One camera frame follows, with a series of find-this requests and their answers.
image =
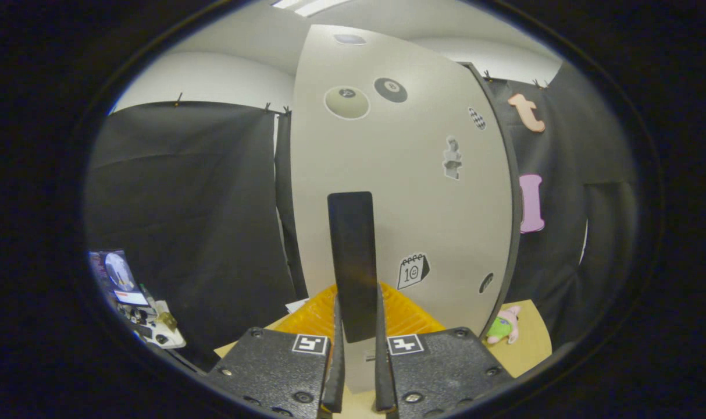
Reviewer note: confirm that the green pink plush toy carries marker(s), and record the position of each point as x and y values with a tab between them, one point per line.
498	329

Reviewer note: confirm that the computer monitor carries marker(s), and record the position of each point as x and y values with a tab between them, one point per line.
120	276

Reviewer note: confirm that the ceiling light panel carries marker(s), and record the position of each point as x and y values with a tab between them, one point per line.
306	4

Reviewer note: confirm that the black backdrop cloth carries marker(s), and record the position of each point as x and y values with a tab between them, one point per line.
184	203

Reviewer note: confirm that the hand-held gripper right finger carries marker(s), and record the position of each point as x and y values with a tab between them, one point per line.
383	372

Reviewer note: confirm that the white book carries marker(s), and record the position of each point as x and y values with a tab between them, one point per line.
298	306

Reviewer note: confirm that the grey shoe cabinet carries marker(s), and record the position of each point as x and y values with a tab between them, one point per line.
514	221

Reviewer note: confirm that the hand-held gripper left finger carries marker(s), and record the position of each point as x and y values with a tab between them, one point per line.
335	372

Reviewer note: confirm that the grey shoe cabinet door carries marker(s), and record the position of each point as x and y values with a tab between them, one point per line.
411	221

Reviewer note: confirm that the white desk equipment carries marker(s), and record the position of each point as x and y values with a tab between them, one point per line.
161	334

